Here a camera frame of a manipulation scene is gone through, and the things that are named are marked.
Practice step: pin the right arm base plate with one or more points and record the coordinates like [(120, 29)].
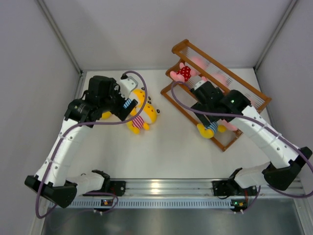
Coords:
[(227, 188)]

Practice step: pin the pink toy red dots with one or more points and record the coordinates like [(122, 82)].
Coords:
[(229, 126), (221, 78)]

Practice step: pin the pink toy top-left middle shelf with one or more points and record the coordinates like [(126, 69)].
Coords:
[(185, 72)]

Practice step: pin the perforated cable tray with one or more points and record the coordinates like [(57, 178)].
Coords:
[(136, 203)]

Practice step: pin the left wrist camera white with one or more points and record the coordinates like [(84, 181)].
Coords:
[(127, 85)]

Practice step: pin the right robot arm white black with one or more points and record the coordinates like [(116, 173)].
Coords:
[(285, 162)]

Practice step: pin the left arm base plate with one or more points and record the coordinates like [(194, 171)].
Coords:
[(117, 188)]

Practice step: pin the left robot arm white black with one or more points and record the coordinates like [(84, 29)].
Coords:
[(51, 181)]

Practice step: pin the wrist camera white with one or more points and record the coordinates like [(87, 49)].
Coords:
[(127, 85), (199, 84)]

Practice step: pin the yellow toy blue stripes shelf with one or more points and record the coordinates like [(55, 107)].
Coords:
[(210, 130)]

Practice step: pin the wooden three-tier shelf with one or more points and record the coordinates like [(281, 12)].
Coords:
[(185, 50)]

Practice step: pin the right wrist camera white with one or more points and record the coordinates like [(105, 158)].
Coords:
[(199, 84)]

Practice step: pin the yellow toy red stripes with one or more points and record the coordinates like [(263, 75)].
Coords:
[(147, 117), (106, 115)]

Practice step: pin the aluminium mounting rail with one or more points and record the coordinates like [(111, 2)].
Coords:
[(179, 187)]

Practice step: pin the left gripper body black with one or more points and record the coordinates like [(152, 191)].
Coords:
[(114, 102)]

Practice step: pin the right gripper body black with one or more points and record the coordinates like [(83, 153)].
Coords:
[(198, 106)]

